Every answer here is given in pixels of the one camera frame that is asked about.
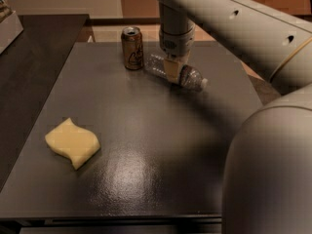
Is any orange soda can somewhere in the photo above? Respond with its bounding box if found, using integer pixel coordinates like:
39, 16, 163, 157
121, 26, 143, 70

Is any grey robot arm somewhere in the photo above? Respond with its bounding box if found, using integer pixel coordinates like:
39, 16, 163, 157
158, 0, 312, 234

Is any white box on counter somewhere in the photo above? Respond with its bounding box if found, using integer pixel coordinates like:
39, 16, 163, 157
0, 0, 23, 54

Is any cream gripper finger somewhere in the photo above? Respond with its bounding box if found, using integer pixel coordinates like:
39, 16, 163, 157
163, 58, 186, 84

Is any yellow sponge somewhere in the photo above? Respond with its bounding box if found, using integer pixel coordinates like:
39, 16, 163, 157
45, 118, 100, 170

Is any clear plastic water bottle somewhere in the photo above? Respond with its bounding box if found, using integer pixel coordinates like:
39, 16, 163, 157
144, 54, 208, 92

